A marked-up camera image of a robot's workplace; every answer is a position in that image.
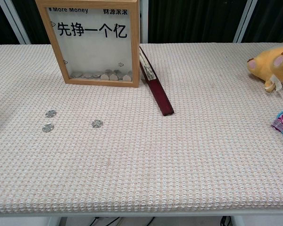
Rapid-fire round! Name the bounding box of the white metal frame post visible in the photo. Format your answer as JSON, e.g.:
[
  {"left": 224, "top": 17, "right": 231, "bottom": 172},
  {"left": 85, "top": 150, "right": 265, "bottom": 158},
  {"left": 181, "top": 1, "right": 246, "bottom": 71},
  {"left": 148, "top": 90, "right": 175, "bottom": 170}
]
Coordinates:
[
  {"left": 0, "top": 0, "right": 31, "bottom": 45},
  {"left": 139, "top": 0, "right": 149, "bottom": 44},
  {"left": 233, "top": 0, "right": 259, "bottom": 43}
]

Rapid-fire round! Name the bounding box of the dark red folded fan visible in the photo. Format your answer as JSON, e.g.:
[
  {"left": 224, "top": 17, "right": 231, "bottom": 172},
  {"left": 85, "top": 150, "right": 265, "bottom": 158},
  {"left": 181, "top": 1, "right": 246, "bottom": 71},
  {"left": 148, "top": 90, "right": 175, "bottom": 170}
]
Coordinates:
[{"left": 139, "top": 46, "right": 175, "bottom": 117}]

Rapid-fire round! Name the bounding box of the beige woven tablecloth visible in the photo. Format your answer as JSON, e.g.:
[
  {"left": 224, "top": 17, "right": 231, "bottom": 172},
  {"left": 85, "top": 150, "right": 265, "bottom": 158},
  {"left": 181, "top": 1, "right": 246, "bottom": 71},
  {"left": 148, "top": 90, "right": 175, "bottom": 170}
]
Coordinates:
[{"left": 0, "top": 42, "right": 283, "bottom": 215}]

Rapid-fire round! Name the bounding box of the wooden framed money box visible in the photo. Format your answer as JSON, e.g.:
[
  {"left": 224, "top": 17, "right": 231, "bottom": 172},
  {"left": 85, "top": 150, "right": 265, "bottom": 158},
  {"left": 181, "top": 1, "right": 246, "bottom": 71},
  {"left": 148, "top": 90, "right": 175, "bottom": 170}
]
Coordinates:
[{"left": 35, "top": 0, "right": 140, "bottom": 89}]

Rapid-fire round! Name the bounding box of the yellow plush toy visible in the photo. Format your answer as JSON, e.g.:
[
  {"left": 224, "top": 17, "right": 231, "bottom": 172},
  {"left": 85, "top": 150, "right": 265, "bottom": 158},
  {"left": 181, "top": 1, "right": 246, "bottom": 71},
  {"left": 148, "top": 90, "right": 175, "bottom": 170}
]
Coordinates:
[{"left": 247, "top": 40, "right": 283, "bottom": 93}]

